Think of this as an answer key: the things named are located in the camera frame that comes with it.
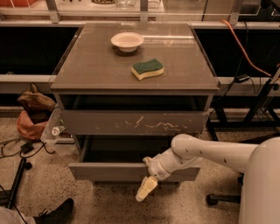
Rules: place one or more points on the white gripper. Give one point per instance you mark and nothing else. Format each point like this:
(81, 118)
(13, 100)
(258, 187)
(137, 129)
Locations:
(157, 169)

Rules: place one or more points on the grey drawer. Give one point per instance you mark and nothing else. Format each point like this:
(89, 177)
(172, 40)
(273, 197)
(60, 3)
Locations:
(117, 158)
(133, 123)

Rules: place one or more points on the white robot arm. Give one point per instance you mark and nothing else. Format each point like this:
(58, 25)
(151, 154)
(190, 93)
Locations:
(259, 164)

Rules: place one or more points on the grey drawer cabinet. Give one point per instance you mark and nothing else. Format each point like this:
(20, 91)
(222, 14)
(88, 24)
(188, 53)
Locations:
(97, 76)

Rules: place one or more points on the grey top drawer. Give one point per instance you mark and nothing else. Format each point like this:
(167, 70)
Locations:
(133, 123)

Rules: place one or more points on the black office chair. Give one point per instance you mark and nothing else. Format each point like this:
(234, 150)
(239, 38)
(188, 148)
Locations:
(214, 199)

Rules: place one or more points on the black shoe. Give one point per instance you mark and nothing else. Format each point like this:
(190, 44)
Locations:
(60, 215)

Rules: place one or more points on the clear plastic bin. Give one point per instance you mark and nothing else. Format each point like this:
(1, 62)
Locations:
(56, 136)

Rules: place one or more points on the green yellow sponge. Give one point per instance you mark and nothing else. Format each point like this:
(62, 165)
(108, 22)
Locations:
(147, 69)

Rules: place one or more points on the black floor adapter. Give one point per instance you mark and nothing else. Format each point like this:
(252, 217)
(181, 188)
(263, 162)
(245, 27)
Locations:
(27, 147)

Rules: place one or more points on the black stand leg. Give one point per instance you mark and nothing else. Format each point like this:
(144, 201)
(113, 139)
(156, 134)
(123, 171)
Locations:
(12, 193)

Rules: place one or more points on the brown cloth bag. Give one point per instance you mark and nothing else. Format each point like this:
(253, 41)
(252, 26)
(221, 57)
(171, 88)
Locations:
(38, 106)

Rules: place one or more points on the white bowl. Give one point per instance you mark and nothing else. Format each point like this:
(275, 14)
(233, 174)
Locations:
(127, 42)

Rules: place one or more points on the orange cloth bag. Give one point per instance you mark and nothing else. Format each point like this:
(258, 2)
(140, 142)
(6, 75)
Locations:
(27, 128)

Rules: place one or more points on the black power adapter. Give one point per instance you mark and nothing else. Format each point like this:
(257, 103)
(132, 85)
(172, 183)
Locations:
(241, 78)

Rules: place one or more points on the black metal stand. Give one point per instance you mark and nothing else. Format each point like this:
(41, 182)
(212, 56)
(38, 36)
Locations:
(262, 104)

